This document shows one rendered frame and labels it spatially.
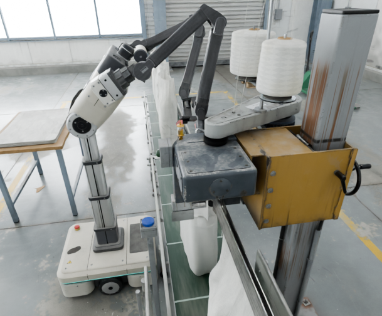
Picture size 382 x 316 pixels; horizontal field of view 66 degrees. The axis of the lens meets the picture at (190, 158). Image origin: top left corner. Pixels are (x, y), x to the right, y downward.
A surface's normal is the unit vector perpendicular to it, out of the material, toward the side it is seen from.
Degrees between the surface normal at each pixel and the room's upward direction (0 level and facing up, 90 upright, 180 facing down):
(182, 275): 0
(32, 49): 90
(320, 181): 90
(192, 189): 90
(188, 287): 0
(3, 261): 0
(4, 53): 90
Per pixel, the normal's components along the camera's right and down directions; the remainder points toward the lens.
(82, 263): -0.01, -0.87
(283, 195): 0.17, 0.48
